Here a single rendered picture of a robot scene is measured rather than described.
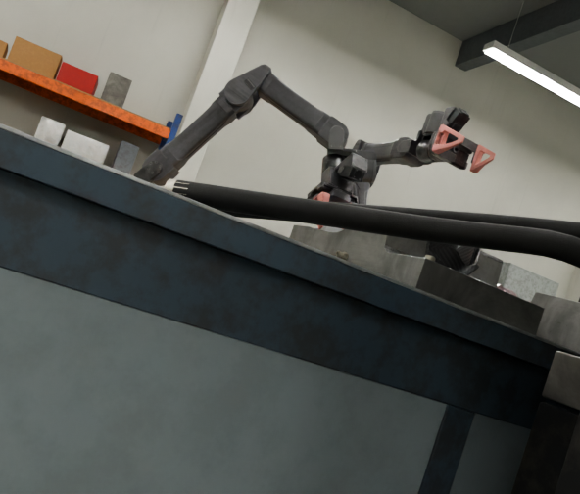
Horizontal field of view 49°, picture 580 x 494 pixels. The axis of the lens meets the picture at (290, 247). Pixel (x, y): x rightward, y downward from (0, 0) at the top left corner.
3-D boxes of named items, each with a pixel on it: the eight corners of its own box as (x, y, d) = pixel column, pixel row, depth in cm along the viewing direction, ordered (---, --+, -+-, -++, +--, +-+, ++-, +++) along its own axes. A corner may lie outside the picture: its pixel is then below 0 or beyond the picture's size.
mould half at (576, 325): (376, 299, 156) (390, 257, 157) (434, 322, 173) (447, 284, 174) (576, 362, 118) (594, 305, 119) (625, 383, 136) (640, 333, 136)
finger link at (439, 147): (484, 133, 145) (458, 136, 154) (460, 121, 142) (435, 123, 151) (474, 162, 145) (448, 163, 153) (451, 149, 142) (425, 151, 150)
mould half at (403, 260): (280, 263, 141) (300, 205, 142) (373, 298, 151) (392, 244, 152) (412, 295, 95) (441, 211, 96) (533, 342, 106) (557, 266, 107)
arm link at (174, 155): (160, 191, 156) (259, 102, 157) (154, 186, 149) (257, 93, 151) (143, 172, 156) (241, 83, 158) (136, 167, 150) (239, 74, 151)
